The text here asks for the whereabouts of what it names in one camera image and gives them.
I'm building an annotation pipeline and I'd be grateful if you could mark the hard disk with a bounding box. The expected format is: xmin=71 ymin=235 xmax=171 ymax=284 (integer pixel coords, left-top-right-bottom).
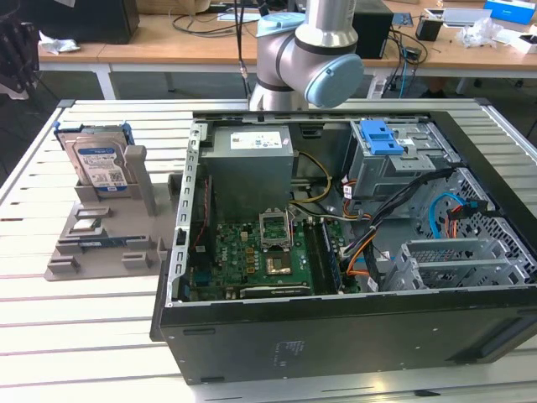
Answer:
xmin=54 ymin=121 xmax=135 ymax=196

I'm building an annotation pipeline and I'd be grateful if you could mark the grey metal disk bay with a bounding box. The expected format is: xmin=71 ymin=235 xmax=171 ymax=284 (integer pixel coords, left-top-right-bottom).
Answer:
xmin=383 ymin=238 xmax=537 ymax=293

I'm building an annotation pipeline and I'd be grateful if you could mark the large black box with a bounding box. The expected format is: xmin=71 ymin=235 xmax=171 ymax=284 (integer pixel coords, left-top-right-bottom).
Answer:
xmin=18 ymin=0 xmax=140 ymax=45

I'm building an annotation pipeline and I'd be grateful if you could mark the wooden desk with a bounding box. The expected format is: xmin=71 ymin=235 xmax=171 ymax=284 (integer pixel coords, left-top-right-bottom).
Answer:
xmin=356 ymin=0 xmax=537 ymax=97
xmin=37 ymin=12 xmax=260 ymax=100

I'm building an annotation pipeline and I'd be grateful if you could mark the silver CPU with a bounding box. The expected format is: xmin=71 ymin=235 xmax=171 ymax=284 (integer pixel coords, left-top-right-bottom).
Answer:
xmin=70 ymin=217 xmax=104 ymax=236

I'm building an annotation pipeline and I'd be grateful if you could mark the grey parts rack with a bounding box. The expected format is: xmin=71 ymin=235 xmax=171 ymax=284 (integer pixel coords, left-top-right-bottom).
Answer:
xmin=44 ymin=144 xmax=188 ymax=282

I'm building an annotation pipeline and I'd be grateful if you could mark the loose RAM stick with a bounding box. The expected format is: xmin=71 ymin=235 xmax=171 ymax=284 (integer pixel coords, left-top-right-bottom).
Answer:
xmin=77 ymin=237 xmax=127 ymax=249

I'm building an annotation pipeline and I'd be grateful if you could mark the grey power supply unit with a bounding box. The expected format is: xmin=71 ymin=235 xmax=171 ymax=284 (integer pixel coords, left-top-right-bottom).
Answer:
xmin=200 ymin=124 xmax=298 ymax=211

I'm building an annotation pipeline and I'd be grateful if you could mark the black case fan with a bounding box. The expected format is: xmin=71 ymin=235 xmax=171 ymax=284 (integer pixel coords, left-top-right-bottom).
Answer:
xmin=188 ymin=175 xmax=216 ymax=270

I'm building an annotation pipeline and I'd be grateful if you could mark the green motherboard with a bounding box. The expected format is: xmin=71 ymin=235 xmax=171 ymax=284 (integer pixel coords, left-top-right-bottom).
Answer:
xmin=186 ymin=220 xmax=362 ymax=301

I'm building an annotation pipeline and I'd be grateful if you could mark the metal socket cover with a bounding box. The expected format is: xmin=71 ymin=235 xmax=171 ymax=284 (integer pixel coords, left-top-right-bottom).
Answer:
xmin=258 ymin=208 xmax=291 ymax=249

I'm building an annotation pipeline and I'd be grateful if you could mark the CPU socket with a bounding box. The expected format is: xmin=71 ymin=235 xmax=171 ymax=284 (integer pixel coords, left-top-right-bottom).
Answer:
xmin=264 ymin=250 xmax=294 ymax=277

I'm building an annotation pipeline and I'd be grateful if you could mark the black graphics card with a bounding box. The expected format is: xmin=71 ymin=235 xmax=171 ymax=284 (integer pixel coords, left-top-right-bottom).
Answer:
xmin=238 ymin=285 xmax=314 ymax=300

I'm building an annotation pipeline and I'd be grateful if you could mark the tall black box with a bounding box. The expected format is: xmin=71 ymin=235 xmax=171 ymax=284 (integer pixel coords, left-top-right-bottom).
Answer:
xmin=354 ymin=0 xmax=395 ymax=60

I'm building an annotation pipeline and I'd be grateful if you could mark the blue plastic latch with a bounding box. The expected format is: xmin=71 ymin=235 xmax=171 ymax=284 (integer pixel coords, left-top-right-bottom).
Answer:
xmin=359 ymin=120 xmax=407 ymax=156

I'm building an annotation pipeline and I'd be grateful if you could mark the RAM stick in slot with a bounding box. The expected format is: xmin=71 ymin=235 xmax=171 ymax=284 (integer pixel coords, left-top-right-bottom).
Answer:
xmin=321 ymin=220 xmax=343 ymax=293

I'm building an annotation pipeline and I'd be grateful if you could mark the grey metal drive cage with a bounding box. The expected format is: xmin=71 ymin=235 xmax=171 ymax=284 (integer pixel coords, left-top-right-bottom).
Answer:
xmin=346 ymin=118 xmax=462 ymax=211

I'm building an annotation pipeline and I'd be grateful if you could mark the black open PC case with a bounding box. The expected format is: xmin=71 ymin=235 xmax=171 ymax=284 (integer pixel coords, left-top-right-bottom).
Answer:
xmin=149 ymin=98 xmax=537 ymax=386

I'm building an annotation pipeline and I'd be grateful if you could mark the white tray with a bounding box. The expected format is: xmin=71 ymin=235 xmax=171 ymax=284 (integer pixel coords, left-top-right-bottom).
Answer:
xmin=423 ymin=7 xmax=492 ymax=29

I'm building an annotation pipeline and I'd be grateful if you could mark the crumpled clear plastic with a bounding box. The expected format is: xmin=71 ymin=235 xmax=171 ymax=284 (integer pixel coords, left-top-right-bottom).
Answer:
xmin=455 ymin=16 xmax=504 ymax=50

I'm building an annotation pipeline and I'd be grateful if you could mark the blue cardboard box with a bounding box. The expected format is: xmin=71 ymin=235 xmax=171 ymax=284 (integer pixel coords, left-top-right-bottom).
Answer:
xmin=482 ymin=0 xmax=537 ymax=24

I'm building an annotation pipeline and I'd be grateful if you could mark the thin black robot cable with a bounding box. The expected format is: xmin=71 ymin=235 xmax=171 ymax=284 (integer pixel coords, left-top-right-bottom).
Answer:
xmin=233 ymin=0 xmax=255 ymax=100

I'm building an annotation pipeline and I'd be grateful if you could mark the red black twisted wire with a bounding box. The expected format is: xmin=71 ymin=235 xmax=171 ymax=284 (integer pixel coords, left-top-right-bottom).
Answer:
xmin=193 ymin=178 xmax=210 ymax=251

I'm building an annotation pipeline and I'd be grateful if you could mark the yellow and black wire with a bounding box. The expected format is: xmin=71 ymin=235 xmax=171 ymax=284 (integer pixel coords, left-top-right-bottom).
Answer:
xmin=289 ymin=149 xmax=333 ymax=207

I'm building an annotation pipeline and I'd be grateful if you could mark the orange wire bundle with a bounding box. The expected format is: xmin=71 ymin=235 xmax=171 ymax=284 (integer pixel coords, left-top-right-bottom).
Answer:
xmin=340 ymin=228 xmax=378 ymax=278

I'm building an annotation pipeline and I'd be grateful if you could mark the black sleeved wire bundle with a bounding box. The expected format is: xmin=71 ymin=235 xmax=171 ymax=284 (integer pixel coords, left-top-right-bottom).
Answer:
xmin=341 ymin=166 xmax=458 ymax=257

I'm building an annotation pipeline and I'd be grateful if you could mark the blue data wire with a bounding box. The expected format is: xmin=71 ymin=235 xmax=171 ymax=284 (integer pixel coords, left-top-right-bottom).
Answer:
xmin=428 ymin=191 xmax=479 ymax=240

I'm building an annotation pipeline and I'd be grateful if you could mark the power wire with black plug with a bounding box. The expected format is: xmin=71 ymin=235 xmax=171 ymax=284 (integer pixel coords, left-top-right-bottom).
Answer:
xmin=445 ymin=200 xmax=504 ymax=240

